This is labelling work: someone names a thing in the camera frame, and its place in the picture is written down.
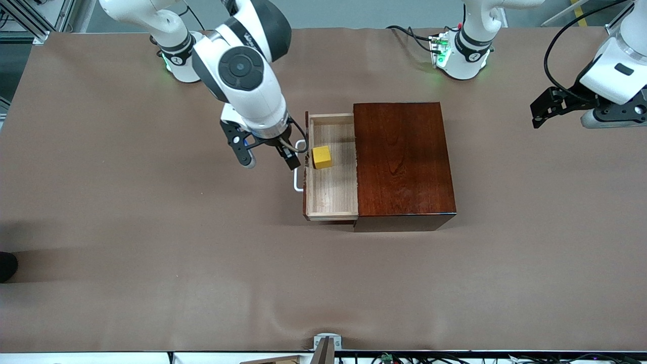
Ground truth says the yellow block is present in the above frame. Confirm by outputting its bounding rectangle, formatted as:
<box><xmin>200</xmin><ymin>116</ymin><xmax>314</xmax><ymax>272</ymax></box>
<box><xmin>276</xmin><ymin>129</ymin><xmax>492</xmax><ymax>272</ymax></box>
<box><xmin>312</xmin><ymin>146</ymin><xmax>334</xmax><ymax>170</ymax></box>

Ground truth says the wooden drawer with white handle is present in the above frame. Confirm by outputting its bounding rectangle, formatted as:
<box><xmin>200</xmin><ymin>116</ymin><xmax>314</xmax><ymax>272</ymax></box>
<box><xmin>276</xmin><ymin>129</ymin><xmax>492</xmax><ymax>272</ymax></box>
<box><xmin>294</xmin><ymin>111</ymin><xmax>360</xmax><ymax>223</ymax></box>

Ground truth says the dark brown wooden cabinet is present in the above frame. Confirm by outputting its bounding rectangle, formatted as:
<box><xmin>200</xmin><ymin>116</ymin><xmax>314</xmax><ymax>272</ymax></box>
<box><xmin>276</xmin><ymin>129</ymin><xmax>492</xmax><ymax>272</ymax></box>
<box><xmin>352</xmin><ymin>102</ymin><xmax>458</xmax><ymax>233</ymax></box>

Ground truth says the brown table cover mat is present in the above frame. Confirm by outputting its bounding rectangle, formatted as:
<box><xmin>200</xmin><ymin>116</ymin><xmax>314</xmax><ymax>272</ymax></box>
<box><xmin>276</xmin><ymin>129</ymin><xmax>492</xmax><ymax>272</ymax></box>
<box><xmin>0</xmin><ymin>28</ymin><xmax>647</xmax><ymax>353</ymax></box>

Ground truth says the black round object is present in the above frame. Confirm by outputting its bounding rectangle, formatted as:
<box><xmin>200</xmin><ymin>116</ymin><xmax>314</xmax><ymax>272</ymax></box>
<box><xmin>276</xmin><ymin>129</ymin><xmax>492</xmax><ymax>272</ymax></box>
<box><xmin>0</xmin><ymin>251</ymin><xmax>19</xmax><ymax>284</ymax></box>

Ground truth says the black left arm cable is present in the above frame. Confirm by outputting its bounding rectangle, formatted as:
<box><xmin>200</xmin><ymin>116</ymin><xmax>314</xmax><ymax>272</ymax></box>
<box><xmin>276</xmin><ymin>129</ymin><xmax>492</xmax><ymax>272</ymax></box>
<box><xmin>544</xmin><ymin>0</ymin><xmax>632</xmax><ymax>102</ymax></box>

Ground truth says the aluminium frame profile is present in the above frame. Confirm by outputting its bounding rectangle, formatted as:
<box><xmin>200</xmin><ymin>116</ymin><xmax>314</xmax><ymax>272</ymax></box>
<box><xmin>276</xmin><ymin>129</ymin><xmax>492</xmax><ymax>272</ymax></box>
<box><xmin>0</xmin><ymin>0</ymin><xmax>76</xmax><ymax>44</ymax></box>
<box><xmin>605</xmin><ymin>0</ymin><xmax>635</xmax><ymax>37</ymax></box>

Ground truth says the black right base cable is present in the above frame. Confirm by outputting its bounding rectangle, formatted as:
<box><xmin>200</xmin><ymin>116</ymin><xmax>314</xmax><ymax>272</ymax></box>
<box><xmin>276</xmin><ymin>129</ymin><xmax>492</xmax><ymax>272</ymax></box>
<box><xmin>179</xmin><ymin>4</ymin><xmax>206</xmax><ymax>32</ymax></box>

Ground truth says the black base cable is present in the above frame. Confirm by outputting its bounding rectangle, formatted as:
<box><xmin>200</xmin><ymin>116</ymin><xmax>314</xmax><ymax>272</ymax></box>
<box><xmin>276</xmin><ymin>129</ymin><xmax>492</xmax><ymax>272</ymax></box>
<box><xmin>179</xmin><ymin>4</ymin><xmax>206</xmax><ymax>32</ymax></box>
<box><xmin>386</xmin><ymin>5</ymin><xmax>461</xmax><ymax>54</ymax></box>

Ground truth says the black left base cable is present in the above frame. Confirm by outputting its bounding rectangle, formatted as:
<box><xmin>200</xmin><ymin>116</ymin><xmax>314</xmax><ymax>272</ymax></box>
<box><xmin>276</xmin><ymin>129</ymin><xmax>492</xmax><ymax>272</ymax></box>
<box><xmin>386</xmin><ymin>5</ymin><xmax>461</xmax><ymax>54</ymax></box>

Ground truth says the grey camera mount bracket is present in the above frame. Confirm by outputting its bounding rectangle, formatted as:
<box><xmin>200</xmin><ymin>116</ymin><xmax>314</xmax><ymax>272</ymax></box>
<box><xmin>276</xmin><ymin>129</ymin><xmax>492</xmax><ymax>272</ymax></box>
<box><xmin>313</xmin><ymin>334</ymin><xmax>343</xmax><ymax>364</ymax></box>

